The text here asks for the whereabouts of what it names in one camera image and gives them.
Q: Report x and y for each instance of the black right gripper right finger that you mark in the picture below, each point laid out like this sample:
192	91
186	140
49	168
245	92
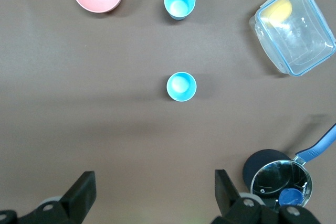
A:
231	203

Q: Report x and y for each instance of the yellow round fruit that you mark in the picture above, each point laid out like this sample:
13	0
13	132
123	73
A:
279	11

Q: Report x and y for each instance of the blue plastic cup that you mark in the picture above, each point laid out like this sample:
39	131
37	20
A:
181	86
179	1

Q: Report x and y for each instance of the glass lid with blue knob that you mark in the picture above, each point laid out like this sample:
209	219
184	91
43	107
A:
275	179

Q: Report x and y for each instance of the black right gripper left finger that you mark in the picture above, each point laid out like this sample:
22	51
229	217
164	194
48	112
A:
76	200

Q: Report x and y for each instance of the clear lidded plastic container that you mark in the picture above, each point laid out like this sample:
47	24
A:
302	40

